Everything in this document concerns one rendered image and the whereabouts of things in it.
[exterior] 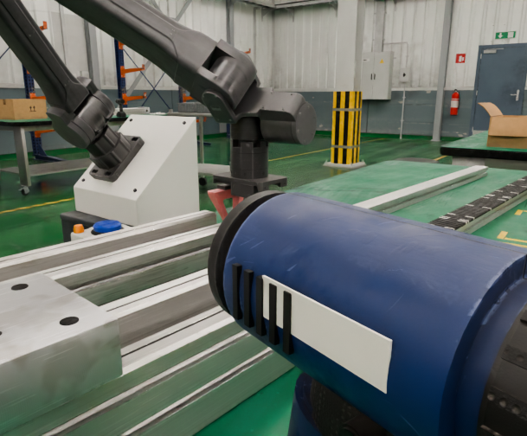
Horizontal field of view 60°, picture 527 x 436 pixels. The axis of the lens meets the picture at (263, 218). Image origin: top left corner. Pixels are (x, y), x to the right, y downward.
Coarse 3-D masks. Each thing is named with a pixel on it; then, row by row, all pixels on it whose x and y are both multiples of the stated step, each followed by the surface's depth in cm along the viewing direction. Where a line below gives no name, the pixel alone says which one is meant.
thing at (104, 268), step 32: (160, 224) 63; (192, 224) 66; (32, 256) 50; (64, 256) 53; (96, 256) 50; (128, 256) 51; (160, 256) 54; (192, 256) 57; (96, 288) 48; (128, 288) 51
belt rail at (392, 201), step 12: (468, 168) 147; (480, 168) 147; (432, 180) 126; (444, 180) 126; (456, 180) 131; (468, 180) 138; (396, 192) 110; (408, 192) 110; (420, 192) 113; (432, 192) 119; (360, 204) 98; (372, 204) 98; (384, 204) 100; (396, 204) 106; (408, 204) 110
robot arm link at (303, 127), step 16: (256, 80) 65; (208, 96) 60; (256, 96) 63; (272, 96) 62; (288, 96) 61; (224, 112) 62; (240, 112) 62; (256, 112) 61; (272, 112) 61; (288, 112) 59; (304, 112) 61; (272, 128) 62; (288, 128) 61; (304, 128) 62; (304, 144) 63
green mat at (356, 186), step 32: (288, 192) 125; (320, 192) 125; (352, 192) 125; (384, 192) 125; (448, 192) 125; (480, 192) 125; (512, 224) 94; (288, 384) 42; (224, 416) 38; (256, 416) 38; (288, 416) 38
